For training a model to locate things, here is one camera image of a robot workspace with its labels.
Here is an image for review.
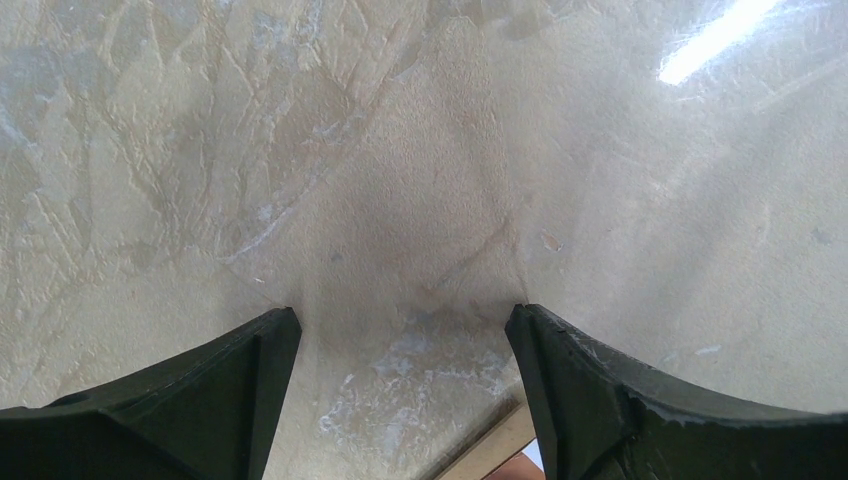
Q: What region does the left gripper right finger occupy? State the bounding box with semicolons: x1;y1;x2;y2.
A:
505;304;847;479

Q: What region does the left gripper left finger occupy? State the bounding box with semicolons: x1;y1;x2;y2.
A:
1;308;302;479

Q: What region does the glossy photo print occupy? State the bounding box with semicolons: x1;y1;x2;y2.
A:
433;404;548;480

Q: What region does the clear acrylic sheet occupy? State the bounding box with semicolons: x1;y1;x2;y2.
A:
1;1;847;479

